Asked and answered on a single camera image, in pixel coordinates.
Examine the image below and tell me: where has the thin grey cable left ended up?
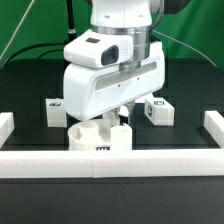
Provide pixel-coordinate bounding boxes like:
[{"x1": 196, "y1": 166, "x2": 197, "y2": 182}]
[{"x1": 0, "y1": 0, "x2": 36, "y2": 63}]

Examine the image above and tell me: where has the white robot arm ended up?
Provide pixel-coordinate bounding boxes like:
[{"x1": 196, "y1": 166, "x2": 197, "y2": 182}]
[{"x1": 63, "y1": 0, "x2": 165, "y2": 121}]

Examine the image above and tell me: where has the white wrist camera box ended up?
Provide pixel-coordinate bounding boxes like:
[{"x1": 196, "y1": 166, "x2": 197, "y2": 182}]
[{"x1": 64, "y1": 29, "x2": 133, "y2": 69}]

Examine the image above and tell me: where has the black cable bundle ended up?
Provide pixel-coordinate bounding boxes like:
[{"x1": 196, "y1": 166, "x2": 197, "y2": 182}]
[{"x1": 0, "y1": 0, "x2": 78, "y2": 68}]

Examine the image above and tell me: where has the thin grey cable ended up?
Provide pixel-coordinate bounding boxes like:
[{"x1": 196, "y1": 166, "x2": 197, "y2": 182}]
[
  {"x1": 152, "y1": 29, "x2": 219, "y2": 69},
  {"x1": 0, "y1": 0, "x2": 36, "y2": 63}
]

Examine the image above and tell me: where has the thin grey cable right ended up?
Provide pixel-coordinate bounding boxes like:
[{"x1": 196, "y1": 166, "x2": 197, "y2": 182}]
[{"x1": 152, "y1": 29, "x2": 219, "y2": 69}]

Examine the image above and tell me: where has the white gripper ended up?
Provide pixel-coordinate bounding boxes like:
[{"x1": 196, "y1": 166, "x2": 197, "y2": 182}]
[{"x1": 63, "y1": 42, "x2": 165, "y2": 127}]

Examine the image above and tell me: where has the white round stool seat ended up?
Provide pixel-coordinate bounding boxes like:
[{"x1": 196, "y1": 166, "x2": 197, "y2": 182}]
[{"x1": 68, "y1": 119, "x2": 132, "y2": 151}]

